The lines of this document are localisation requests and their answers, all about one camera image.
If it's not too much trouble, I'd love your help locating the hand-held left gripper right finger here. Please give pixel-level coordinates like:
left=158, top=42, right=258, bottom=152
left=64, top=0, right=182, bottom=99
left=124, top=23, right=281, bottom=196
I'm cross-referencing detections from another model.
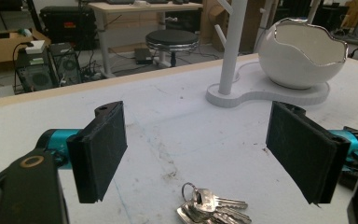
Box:
left=265, top=101, right=358, bottom=206

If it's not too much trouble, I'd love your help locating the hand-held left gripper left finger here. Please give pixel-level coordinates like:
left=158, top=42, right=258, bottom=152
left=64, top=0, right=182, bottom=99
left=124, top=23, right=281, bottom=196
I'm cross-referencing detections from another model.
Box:
left=36, top=100, right=129, bottom=204

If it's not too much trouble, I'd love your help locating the white eggshell-shaped bowl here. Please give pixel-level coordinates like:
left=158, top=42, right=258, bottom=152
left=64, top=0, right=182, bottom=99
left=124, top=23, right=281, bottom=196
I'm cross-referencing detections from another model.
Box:
left=257, top=17, right=349, bottom=91

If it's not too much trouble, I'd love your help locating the bunch of silver keys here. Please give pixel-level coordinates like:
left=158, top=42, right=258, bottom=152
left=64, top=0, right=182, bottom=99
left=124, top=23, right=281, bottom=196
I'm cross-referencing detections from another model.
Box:
left=176, top=181, right=253, bottom=224

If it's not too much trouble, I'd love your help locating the white peg stand with base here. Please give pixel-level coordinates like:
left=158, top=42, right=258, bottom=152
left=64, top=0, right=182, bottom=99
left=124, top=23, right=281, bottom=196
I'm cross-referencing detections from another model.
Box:
left=205, top=0, right=330, bottom=109

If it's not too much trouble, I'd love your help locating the black computer tower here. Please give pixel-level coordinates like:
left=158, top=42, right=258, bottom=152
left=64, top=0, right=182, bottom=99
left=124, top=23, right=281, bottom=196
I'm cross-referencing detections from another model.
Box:
left=48, top=42, right=82, bottom=87
left=14, top=46, right=60, bottom=93

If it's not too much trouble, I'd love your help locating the white table mat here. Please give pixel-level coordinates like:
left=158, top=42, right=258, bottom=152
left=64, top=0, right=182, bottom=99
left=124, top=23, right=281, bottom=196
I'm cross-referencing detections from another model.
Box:
left=0, top=57, right=358, bottom=224

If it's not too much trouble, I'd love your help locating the flat black box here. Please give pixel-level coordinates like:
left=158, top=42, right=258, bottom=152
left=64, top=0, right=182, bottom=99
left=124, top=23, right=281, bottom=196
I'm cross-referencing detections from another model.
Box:
left=134, top=48, right=154, bottom=65

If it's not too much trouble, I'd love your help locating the grey power supply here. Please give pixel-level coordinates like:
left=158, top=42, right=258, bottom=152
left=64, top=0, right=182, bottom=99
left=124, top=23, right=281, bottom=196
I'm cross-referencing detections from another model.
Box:
left=0, top=85, right=15, bottom=98

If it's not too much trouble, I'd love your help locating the small white box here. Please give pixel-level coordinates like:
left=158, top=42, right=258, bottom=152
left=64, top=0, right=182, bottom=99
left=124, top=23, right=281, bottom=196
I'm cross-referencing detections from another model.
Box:
left=24, top=39, right=47, bottom=55

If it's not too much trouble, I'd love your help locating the black hard case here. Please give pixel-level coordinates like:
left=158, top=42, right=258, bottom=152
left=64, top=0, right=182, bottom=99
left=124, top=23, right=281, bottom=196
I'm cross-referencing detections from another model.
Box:
left=39, top=6, right=97, bottom=50

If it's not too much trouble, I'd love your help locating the black round stool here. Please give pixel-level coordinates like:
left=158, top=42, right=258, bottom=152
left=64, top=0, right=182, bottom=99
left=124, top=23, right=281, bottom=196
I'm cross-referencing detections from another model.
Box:
left=145, top=29, right=200, bottom=68

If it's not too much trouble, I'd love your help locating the open cardboard box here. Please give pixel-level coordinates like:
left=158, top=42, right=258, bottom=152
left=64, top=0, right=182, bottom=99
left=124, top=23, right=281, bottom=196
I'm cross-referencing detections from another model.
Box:
left=0, top=28, right=52, bottom=66

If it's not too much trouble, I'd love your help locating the wooden desk with white legs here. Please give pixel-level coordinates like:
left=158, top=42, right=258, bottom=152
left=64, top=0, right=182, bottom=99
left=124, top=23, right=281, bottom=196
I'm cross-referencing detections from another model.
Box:
left=87, top=0, right=203, bottom=78

